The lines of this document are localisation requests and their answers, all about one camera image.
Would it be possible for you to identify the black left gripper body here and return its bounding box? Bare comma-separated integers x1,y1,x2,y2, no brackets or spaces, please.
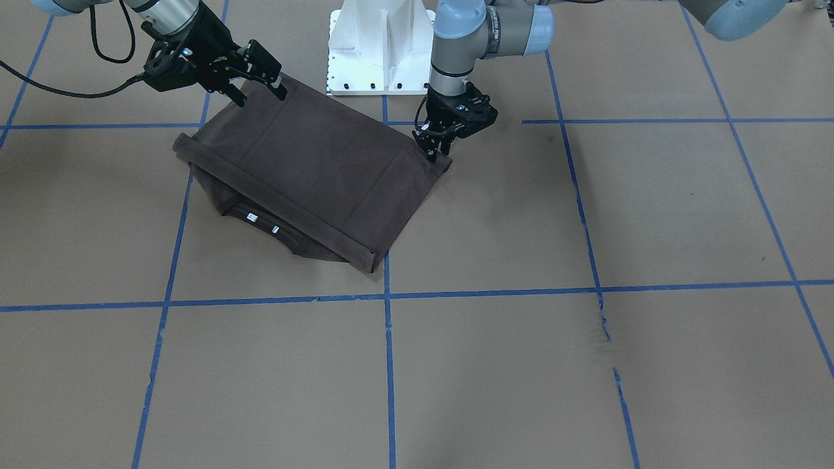
413,82,498,154

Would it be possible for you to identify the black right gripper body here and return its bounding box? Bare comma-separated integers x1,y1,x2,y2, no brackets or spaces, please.
142,3,282,95

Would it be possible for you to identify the brown t-shirt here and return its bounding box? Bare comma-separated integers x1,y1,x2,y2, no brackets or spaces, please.
173,74,451,274

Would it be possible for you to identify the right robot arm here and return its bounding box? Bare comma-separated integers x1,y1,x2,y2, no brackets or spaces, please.
2,1,288,107

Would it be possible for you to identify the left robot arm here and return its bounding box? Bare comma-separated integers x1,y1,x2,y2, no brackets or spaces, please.
412,1,790,163

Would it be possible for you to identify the white camera mast base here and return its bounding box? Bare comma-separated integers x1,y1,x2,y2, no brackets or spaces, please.
326,1,435,96

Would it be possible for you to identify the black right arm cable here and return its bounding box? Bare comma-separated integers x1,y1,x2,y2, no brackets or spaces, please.
0,0,147,100

